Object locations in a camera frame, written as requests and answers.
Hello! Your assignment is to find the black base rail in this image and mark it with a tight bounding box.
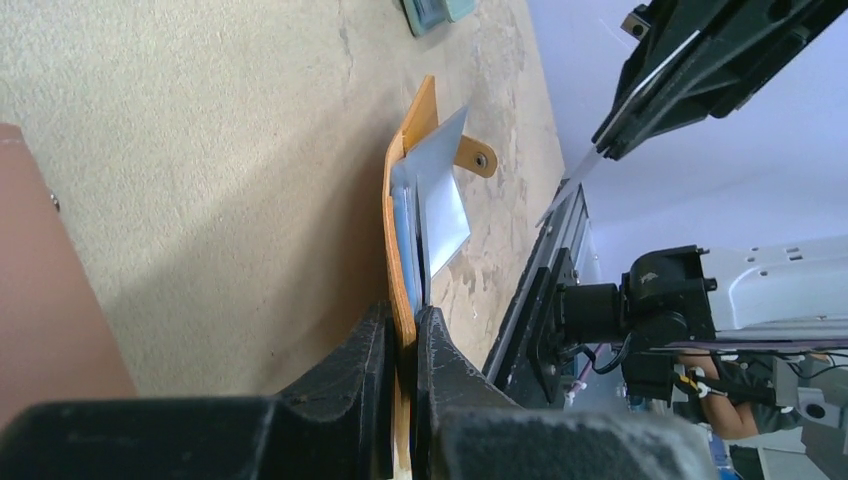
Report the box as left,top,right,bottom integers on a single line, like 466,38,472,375
483,189,589,410

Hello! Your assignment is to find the orange card holder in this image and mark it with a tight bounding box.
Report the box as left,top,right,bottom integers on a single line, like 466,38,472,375
381,75,498,479

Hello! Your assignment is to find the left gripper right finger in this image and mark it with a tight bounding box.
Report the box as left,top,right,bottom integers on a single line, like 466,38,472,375
411,307,719,479

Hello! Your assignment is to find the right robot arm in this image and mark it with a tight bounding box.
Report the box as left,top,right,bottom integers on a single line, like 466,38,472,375
547,1,847,358

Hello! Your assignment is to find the grey credit card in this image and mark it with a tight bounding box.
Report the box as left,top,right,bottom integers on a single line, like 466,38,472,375
403,106,471,277

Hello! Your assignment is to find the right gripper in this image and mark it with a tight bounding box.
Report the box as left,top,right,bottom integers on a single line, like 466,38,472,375
592,1,847,161

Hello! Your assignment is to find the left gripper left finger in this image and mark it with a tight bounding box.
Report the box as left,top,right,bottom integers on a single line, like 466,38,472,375
1,302,395,479

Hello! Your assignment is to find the green card holder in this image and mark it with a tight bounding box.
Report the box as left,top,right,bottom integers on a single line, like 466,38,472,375
401,0,476,37

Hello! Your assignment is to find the pink card holder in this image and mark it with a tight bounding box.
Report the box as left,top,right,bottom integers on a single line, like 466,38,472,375
1,123,137,425

